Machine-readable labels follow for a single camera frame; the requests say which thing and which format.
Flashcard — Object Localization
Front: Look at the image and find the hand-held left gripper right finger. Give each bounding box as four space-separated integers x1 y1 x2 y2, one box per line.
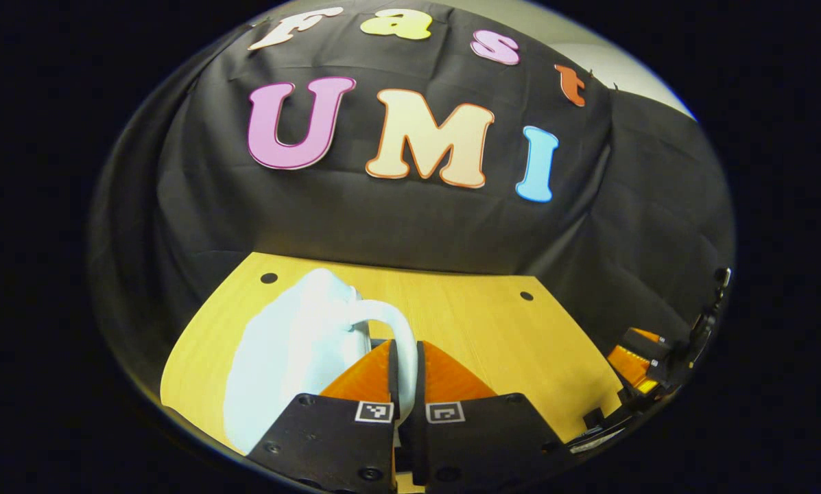
400 340 575 489

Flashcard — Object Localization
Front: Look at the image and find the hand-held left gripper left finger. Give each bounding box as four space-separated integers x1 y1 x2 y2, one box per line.
246 340 401 494

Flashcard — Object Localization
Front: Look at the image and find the black backdrop cloth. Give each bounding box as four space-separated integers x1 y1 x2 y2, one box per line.
88 0 737 385

